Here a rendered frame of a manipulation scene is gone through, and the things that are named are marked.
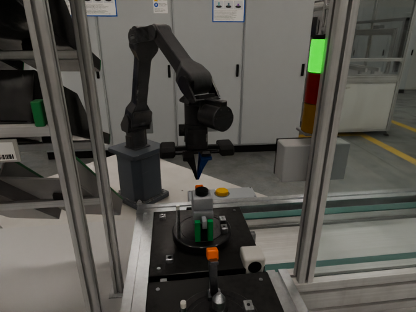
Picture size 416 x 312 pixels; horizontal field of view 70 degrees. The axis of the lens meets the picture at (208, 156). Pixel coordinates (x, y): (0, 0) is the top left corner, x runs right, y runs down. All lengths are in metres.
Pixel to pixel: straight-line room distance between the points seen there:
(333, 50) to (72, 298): 0.73
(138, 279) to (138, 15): 3.20
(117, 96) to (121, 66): 0.35
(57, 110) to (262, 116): 3.54
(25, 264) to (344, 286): 0.78
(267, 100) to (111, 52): 1.91
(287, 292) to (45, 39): 0.57
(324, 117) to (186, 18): 3.17
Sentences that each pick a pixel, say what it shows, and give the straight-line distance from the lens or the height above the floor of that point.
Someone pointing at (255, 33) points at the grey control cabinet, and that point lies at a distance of 3.71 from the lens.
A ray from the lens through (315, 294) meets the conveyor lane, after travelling 0.70.
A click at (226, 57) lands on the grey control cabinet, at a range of 3.65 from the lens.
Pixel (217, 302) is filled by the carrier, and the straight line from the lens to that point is 0.50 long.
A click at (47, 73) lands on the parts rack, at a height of 1.37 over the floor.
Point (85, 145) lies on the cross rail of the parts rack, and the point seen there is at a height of 1.22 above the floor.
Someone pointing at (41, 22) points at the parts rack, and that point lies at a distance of 0.40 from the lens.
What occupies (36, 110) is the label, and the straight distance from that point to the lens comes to 0.42.
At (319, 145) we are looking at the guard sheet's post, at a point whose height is 1.25.
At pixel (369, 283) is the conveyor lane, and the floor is 0.94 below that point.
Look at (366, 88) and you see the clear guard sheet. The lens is 0.54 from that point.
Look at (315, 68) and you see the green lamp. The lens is 0.52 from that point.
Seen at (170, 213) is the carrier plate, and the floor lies 0.97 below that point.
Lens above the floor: 1.41
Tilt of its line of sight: 22 degrees down
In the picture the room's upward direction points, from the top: straight up
